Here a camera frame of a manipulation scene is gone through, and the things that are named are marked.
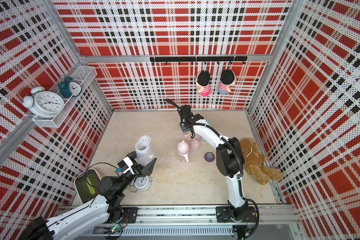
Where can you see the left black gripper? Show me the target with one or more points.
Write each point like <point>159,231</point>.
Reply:
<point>140,170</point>

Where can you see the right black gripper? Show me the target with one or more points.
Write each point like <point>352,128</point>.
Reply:
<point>183,127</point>

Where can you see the pink bottle cap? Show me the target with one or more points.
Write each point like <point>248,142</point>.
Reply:
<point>195,144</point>
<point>183,148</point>

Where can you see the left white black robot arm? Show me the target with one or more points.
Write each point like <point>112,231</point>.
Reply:
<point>103,208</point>

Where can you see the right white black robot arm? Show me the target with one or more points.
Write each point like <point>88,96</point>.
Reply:
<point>229,160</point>

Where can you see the small white alarm clock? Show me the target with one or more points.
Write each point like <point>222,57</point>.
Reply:
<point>142,183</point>

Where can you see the plush doll pink pants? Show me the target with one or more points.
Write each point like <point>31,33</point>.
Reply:
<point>203,83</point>

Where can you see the plush doll blue pants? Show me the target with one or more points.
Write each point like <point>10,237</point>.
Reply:
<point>228,79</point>

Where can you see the brown plush toy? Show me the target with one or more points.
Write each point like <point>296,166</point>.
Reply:
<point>255,163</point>

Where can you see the teal alarm clock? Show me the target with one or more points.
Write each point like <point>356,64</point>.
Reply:
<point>69,88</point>

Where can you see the large white alarm clock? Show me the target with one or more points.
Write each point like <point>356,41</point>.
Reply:
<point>42,103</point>

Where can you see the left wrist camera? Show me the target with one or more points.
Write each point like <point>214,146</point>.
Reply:
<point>125,165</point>

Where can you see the black hook rail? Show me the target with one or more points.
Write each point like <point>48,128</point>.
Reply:
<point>198,59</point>

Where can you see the white wire shelf basket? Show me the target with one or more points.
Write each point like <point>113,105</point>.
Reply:
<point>84,75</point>

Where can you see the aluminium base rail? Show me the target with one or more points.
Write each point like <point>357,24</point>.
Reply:
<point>194,220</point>

